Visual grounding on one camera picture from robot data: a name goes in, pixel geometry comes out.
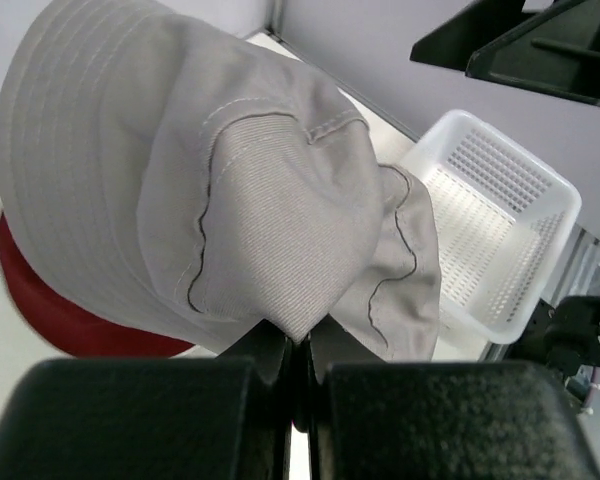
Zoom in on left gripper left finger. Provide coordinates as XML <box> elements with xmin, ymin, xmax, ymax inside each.
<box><xmin>0</xmin><ymin>322</ymin><xmax>292</xmax><ymax>479</ymax></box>

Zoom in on right aluminium frame post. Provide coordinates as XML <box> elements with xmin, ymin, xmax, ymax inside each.
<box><xmin>266</xmin><ymin>0</ymin><xmax>286</xmax><ymax>38</ymax></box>

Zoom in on white plastic basket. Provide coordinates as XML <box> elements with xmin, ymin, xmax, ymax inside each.
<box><xmin>398</xmin><ymin>110</ymin><xmax>582</xmax><ymax>344</ymax></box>

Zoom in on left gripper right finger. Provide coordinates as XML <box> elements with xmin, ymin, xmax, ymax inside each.
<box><xmin>304</xmin><ymin>318</ymin><xmax>600</xmax><ymax>479</ymax></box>

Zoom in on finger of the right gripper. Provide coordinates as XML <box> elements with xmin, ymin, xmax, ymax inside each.
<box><xmin>466</xmin><ymin>0</ymin><xmax>600</xmax><ymax>107</ymax></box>
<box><xmin>410</xmin><ymin>0</ymin><xmax>539</xmax><ymax>72</ymax></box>

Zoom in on grey bucket hat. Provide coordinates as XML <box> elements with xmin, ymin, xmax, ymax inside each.
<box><xmin>0</xmin><ymin>1</ymin><xmax>441</xmax><ymax>361</ymax></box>

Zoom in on red cap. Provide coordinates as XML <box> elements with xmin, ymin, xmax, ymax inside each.
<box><xmin>0</xmin><ymin>215</ymin><xmax>193</xmax><ymax>358</ymax></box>

